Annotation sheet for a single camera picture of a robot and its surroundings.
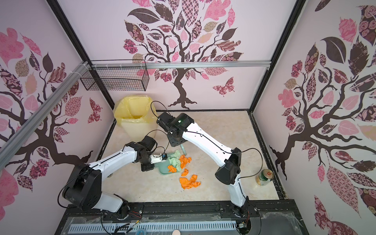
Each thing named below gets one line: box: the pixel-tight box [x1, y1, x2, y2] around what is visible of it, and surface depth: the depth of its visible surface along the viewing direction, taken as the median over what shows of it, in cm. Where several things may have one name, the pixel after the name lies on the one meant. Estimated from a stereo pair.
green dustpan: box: [154, 157, 181, 176], surface depth 89 cm
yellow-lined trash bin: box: [113, 94, 158, 142], surface depth 94 cm
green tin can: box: [255, 168, 275, 187], surface depth 77 cm
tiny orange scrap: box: [180, 168, 189, 177], surface depth 87 cm
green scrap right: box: [167, 149, 182, 172], surface depth 92 cm
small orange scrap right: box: [167, 164, 177, 173], surface depth 89 cm
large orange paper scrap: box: [179, 174, 202, 190], surface depth 85 cm
